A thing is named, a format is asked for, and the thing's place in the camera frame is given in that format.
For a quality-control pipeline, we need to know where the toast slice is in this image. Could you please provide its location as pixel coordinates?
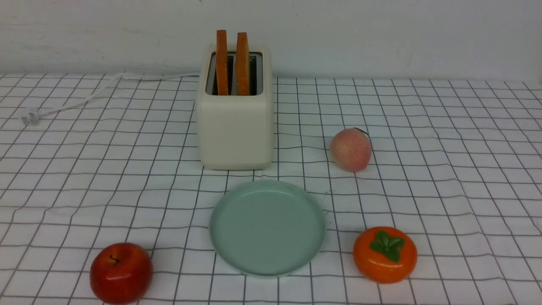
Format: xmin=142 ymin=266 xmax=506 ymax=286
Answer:
xmin=235 ymin=32 xmax=250 ymax=95
xmin=216 ymin=30 xmax=229 ymax=95

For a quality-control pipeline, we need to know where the cream white toaster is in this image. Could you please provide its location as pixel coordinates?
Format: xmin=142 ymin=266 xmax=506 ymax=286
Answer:
xmin=195 ymin=43 xmax=276 ymax=170

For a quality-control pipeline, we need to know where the light green plate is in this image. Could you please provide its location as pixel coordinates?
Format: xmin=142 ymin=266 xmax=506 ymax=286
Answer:
xmin=209 ymin=180 xmax=326 ymax=277

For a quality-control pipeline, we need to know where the pink peach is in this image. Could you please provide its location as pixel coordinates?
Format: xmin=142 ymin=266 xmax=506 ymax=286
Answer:
xmin=330 ymin=128 xmax=372 ymax=172

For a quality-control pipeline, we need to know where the orange persimmon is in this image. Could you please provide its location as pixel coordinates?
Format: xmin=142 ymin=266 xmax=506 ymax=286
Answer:
xmin=352 ymin=226 xmax=418 ymax=284

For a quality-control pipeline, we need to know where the white grid tablecloth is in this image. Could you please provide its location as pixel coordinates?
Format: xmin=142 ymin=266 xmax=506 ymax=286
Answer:
xmin=0 ymin=75 xmax=542 ymax=305

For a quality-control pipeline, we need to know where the red apple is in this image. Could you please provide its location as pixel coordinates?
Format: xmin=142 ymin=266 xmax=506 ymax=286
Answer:
xmin=89 ymin=242 xmax=153 ymax=305

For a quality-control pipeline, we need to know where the white power cord with plug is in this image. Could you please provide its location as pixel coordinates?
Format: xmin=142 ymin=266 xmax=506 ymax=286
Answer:
xmin=21 ymin=72 xmax=200 ymax=125

